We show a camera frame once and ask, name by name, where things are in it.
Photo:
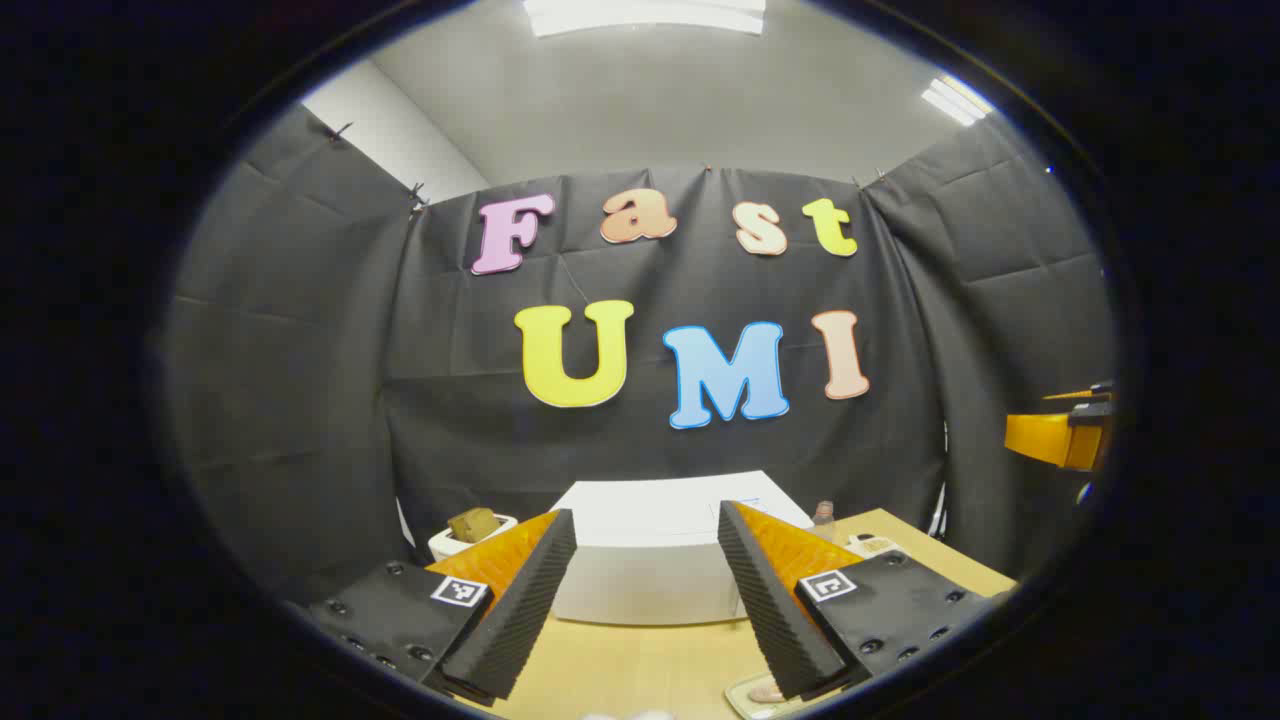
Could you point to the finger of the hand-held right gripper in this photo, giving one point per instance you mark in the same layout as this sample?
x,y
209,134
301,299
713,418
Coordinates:
x,y
1040,435

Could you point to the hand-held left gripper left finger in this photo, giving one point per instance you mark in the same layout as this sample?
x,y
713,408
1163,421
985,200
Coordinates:
x,y
520,610

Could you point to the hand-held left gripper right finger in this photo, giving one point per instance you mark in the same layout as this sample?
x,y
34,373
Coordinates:
x,y
775,610

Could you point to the bread bun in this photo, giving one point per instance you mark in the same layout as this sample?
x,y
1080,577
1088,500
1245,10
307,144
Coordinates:
x,y
767,692

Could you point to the pale green rectangular plate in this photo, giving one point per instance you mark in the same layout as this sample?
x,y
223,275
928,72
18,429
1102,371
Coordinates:
x,y
745,700

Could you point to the white microwave oven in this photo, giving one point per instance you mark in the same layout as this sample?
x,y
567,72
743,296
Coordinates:
x,y
650,560

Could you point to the white toaster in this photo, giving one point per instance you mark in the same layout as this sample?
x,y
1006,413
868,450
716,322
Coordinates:
x,y
450,548

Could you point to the clear plastic bottle red label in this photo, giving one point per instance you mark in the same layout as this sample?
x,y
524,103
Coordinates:
x,y
823,525

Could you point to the brown toast slice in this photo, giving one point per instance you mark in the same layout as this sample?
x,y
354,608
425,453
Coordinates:
x,y
473,524

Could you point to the white divided dish with beans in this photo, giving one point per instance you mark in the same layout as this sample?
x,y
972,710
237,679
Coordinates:
x,y
872,546

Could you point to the black backdrop cloth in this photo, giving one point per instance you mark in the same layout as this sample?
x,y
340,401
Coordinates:
x,y
300,400

